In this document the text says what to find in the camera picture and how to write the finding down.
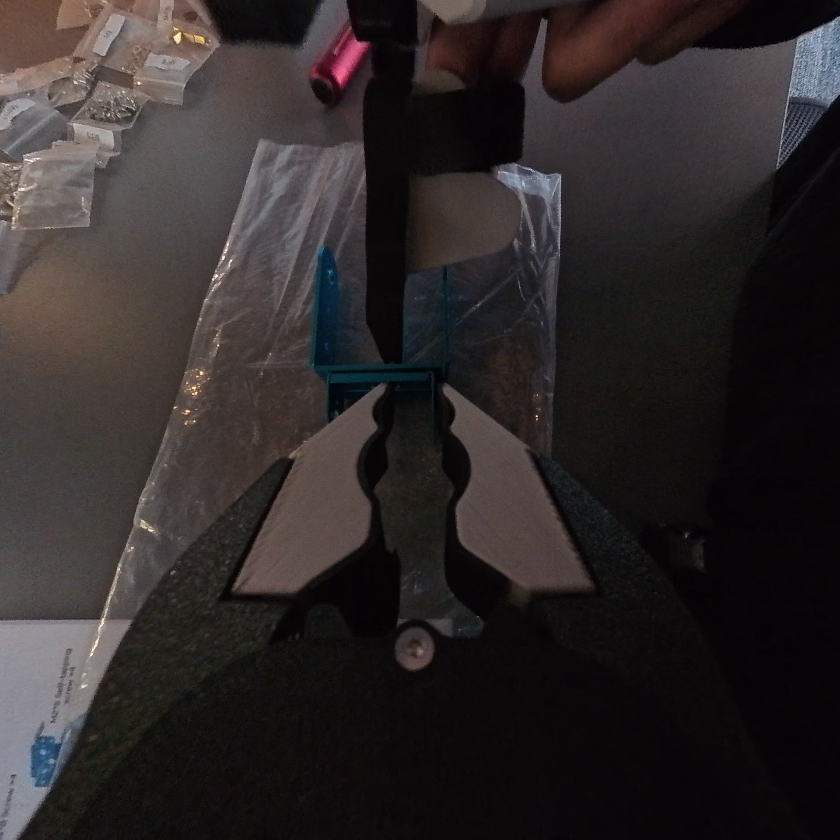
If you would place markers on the person's black clothing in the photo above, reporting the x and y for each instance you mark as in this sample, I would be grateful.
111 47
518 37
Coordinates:
787 459

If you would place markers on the grey mesh office chair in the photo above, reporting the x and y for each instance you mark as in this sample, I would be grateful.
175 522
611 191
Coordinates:
810 79

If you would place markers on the blue metal bracket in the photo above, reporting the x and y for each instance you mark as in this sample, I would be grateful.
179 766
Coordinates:
326 315

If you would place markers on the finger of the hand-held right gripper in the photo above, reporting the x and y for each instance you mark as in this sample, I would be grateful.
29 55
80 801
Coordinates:
388 229

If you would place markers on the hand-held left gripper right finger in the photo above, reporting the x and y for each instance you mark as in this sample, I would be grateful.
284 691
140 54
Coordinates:
512 518

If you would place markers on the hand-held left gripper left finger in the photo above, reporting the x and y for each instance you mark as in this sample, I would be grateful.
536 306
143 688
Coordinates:
315 512

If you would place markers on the brown cardboard sheet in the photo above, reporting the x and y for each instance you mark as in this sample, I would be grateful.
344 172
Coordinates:
46 33

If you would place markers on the person's right hand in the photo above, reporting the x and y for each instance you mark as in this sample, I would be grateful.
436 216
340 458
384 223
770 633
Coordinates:
590 46

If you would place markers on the clear plastic bag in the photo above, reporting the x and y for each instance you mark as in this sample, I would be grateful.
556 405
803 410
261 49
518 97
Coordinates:
262 262

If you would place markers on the pile of small screw bags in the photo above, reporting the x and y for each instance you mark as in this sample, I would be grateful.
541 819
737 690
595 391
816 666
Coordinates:
105 105

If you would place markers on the white assembly instruction booklet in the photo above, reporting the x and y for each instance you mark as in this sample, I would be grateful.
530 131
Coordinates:
39 689

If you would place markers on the pink metal cylinder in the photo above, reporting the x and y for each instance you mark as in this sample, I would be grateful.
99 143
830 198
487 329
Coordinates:
341 62

